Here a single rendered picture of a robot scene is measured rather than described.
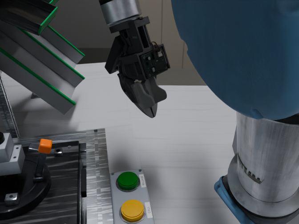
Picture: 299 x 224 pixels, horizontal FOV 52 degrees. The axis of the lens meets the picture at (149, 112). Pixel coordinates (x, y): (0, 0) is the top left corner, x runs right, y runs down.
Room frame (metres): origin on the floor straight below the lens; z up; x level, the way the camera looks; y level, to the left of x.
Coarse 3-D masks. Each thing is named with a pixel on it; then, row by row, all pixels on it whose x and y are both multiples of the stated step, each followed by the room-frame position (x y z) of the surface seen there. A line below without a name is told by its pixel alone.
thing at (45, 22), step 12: (0, 0) 0.68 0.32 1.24; (12, 0) 0.71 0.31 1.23; (24, 0) 0.73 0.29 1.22; (36, 0) 0.73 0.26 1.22; (0, 12) 0.60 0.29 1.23; (12, 12) 0.65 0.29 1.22; (24, 12) 0.67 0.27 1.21; (36, 12) 0.70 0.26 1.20; (48, 12) 0.73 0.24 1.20; (12, 24) 0.60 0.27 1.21; (24, 24) 0.60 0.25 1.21; (36, 24) 0.60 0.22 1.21
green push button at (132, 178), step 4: (124, 172) 0.43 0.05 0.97; (128, 172) 0.43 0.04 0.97; (132, 172) 0.43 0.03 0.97; (120, 176) 0.42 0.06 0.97; (124, 176) 0.42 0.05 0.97; (128, 176) 0.42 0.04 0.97; (132, 176) 0.42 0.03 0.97; (136, 176) 0.42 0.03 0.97; (120, 180) 0.41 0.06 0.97; (124, 180) 0.41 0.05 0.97; (128, 180) 0.41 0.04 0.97; (132, 180) 0.41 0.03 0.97; (136, 180) 0.41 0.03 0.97; (120, 184) 0.40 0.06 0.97; (124, 184) 0.40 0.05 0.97; (128, 184) 0.40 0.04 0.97; (132, 184) 0.40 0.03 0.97; (136, 184) 0.40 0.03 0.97; (124, 188) 0.39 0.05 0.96; (128, 188) 0.39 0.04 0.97; (132, 188) 0.39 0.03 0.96
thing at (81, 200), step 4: (80, 152) 0.53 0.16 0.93; (80, 156) 0.51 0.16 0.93; (80, 160) 0.50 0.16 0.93; (80, 164) 0.49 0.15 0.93; (80, 168) 0.48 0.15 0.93; (80, 172) 0.47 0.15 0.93; (80, 176) 0.46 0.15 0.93; (80, 180) 0.45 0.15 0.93; (80, 184) 0.44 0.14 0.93; (80, 188) 0.43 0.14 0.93; (80, 192) 0.42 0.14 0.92; (80, 196) 0.41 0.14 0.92; (80, 200) 0.40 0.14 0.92; (80, 204) 0.39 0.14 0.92; (80, 208) 0.38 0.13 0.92; (80, 212) 0.37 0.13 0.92; (80, 216) 0.36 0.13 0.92; (80, 220) 0.35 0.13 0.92
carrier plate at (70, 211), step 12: (60, 144) 0.51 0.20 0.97; (72, 144) 0.51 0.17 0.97; (36, 156) 0.47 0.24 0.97; (48, 156) 0.47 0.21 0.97; (60, 156) 0.47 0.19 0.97; (72, 156) 0.47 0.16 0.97; (60, 168) 0.44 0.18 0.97; (72, 168) 0.44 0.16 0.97; (60, 180) 0.41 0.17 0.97; (72, 180) 0.41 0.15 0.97; (48, 192) 0.38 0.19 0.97; (60, 192) 0.38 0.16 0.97; (72, 192) 0.38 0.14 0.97; (48, 204) 0.35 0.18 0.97; (60, 204) 0.35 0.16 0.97; (72, 204) 0.35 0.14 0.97; (24, 216) 0.33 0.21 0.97; (36, 216) 0.33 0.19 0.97; (48, 216) 0.33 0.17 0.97; (60, 216) 0.33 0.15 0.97; (72, 216) 0.33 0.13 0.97
